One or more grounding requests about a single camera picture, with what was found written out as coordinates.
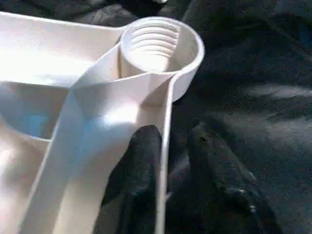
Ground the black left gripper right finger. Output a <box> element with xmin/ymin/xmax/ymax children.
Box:
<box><xmin>170</xmin><ymin>121</ymin><xmax>276</xmax><ymax>234</ymax></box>

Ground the black mat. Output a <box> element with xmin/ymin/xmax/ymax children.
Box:
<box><xmin>0</xmin><ymin>0</ymin><xmax>312</xmax><ymax>234</ymax></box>

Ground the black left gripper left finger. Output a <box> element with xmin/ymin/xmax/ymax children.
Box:
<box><xmin>100</xmin><ymin>124</ymin><xmax>163</xmax><ymax>234</ymax></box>

